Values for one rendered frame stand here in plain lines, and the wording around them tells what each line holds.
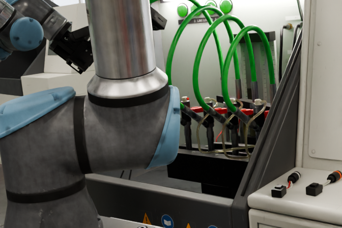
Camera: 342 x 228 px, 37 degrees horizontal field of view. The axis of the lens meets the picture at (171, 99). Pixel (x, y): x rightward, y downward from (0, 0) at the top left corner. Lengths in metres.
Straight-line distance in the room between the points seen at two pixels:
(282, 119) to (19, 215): 0.67
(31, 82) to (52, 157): 3.73
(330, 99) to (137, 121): 0.64
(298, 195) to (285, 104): 0.24
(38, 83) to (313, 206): 3.51
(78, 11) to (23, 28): 3.15
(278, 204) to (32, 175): 0.52
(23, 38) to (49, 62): 3.44
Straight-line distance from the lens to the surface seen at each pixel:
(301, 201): 1.05
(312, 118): 1.24
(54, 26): 1.36
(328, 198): 1.06
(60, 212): 0.74
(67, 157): 0.72
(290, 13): 1.56
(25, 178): 0.74
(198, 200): 1.17
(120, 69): 0.68
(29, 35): 1.20
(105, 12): 0.66
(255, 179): 1.13
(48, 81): 4.18
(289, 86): 1.24
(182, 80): 1.81
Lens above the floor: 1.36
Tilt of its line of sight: 9 degrees down
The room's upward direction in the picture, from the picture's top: 6 degrees counter-clockwise
